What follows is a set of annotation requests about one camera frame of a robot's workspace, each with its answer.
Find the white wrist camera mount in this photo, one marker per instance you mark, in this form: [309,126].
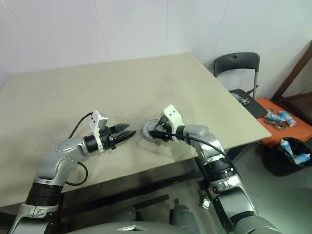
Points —
[96,118]
[170,112]

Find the black waste bin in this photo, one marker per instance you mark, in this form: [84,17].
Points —
[273,165]

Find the orange tray with parts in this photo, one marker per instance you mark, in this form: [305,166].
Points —
[299,131]

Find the silver spoked metal wheel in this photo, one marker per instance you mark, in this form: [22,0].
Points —
[245,100]

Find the small silver metal part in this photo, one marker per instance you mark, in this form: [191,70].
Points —
[238,95]

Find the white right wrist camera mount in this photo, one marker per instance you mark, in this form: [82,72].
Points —
[170,112]

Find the dark rounded grey shape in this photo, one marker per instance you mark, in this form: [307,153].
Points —
[181,214]

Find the grey robot torso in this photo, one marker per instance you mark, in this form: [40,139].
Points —
[146,228]

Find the steel ball bearing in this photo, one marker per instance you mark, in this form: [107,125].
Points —
[279,126]

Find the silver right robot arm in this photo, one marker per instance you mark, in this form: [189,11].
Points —
[197,130]

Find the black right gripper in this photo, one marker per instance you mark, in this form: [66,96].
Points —
[168,131]

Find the grey toothed gear disc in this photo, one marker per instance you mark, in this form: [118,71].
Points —
[148,124]

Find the silver table foot bracket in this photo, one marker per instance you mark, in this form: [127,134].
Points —
[206,202]

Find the grey copper-wound motor stator housing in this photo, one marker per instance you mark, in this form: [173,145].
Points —
[151,140]

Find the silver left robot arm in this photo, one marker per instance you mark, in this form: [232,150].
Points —
[58,165]

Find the long black tape strip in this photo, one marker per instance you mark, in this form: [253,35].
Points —
[151,201]

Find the black folding chair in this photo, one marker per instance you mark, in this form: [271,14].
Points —
[234,62]

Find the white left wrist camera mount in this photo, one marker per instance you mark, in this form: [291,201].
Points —
[96,118]

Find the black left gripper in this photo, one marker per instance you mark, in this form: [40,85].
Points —
[107,139]

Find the blue white tube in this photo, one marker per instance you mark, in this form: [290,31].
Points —
[302,158]
[285,146]
[287,118]
[274,117]

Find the short black tape strip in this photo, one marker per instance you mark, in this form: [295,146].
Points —
[176,202]

